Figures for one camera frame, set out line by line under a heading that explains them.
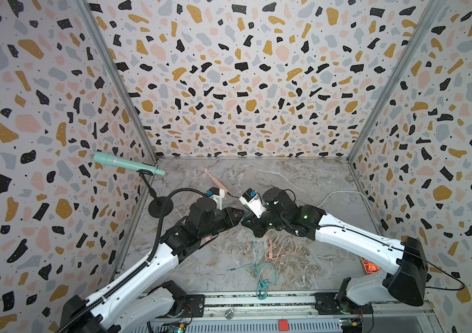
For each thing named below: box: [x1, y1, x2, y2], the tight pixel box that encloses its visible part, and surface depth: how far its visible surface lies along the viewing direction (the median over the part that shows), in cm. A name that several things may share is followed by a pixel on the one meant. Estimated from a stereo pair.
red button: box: [278, 319, 290, 332], surface depth 73 cm
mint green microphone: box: [93, 151, 166, 176], surface depth 76 cm
